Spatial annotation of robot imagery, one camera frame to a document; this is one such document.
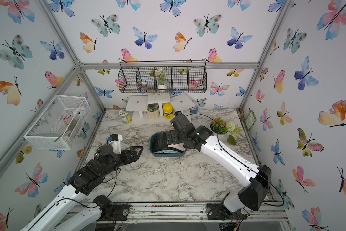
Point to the white wooden riser shelf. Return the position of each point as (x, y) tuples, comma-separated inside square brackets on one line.
[(138, 105)]

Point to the black calculator front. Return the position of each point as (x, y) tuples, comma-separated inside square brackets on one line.
[(159, 142)]

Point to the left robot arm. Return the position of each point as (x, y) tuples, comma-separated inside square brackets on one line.
[(49, 218)]

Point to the green framed card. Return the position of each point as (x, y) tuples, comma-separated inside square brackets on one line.
[(250, 120)]

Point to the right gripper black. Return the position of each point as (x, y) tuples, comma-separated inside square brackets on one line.
[(173, 134)]

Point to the black wire wall basket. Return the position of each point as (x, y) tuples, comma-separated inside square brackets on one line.
[(181, 76)]

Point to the pink calculator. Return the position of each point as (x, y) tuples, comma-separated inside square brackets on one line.
[(179, 146)]

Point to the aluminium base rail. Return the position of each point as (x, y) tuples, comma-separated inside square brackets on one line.
[(188, 212)]

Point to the light blue calculator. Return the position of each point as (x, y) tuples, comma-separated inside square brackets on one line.
[(167, 151)]

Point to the cream bumpy plant pot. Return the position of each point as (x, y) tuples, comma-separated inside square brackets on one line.
[(153, 111)]

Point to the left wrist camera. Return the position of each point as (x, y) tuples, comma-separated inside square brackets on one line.
[(115, 141)]

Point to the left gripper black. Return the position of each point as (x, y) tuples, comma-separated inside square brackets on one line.
[(134, 157)]

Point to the potted orange flower plant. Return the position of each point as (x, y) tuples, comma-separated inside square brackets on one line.
[(221, 127)]

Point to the teal plastic storage box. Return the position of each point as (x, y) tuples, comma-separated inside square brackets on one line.
[(167, 155)]

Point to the white mesh wall basket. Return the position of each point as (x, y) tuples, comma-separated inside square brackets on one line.
[(61, 122)]

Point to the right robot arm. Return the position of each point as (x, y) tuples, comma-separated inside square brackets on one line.
[(256, 180)]

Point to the sunflower seed can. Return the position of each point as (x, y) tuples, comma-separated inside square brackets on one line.
[(125, 116)]

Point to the small white flower pot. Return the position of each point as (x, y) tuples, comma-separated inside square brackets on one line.
[(160, 77)]

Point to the yellow plastic jar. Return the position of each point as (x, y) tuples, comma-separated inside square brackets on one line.
[(168, 111)]

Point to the blue can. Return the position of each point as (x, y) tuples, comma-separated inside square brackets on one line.
[(194, 110)]

